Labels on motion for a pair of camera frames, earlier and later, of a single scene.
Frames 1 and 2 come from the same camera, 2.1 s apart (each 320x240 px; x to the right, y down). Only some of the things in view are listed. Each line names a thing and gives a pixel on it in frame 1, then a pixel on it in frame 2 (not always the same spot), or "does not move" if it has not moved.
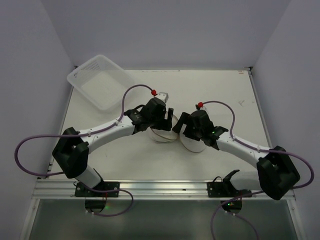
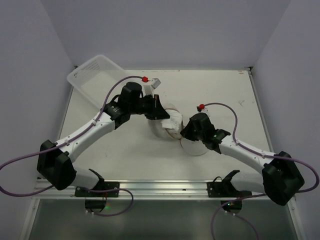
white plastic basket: [102, 82] does not move
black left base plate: [80, 191] does not move
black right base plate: [220, 189] does not move
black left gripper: [163, 122] -> [155, 107]
